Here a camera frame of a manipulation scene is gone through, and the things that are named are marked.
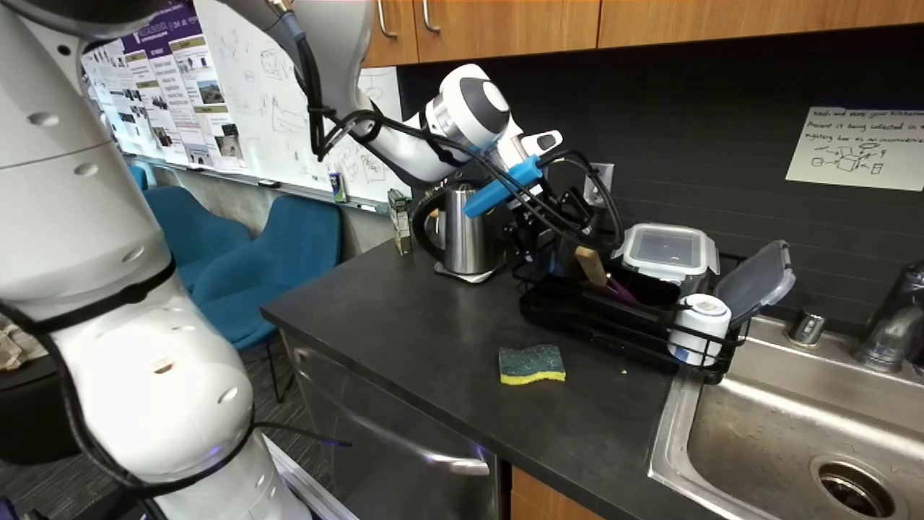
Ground whiteboard with posters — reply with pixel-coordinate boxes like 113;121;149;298
81;0;403;202

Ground white paper wall note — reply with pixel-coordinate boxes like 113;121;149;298
785;106;924;190

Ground small glass bottle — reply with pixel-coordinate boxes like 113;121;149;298
387;189;414;255

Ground black wire dish rack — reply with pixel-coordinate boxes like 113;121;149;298
521;277;748;385

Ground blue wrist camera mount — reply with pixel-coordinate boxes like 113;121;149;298
463;155;547;219

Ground steel dishwasher handle bar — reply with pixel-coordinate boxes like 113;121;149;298
292;350;491;476

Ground blue chair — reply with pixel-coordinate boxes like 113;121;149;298
131;164;341;350

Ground wall power outlet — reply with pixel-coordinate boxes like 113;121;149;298
585;163;616;209

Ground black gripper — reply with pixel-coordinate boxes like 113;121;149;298
507;152;598;255

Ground chrome sink faucet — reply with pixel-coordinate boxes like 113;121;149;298
856;261;924;372

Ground clear lidded food container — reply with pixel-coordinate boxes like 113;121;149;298
618;222;719;285

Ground wooden upper cabinets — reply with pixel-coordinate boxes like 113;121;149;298
367;0;924;67

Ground wooden spatula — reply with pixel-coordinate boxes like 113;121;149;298
576;246;606;285

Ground steel electric kettle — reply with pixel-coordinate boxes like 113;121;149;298
414;183;507;285

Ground stainless steel dishwasher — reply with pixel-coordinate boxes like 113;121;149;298
284;332;507;520

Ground grey container lid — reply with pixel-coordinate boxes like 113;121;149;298
718;239;798;327

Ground white cup in rack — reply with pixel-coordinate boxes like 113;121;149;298
670;294;731;366

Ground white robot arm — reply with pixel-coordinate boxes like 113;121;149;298
0;0;563;520

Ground stainless steel sink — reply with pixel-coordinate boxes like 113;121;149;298
648;319;924;520

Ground green yellow sponge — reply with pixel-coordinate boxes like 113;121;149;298
500;343;567;386

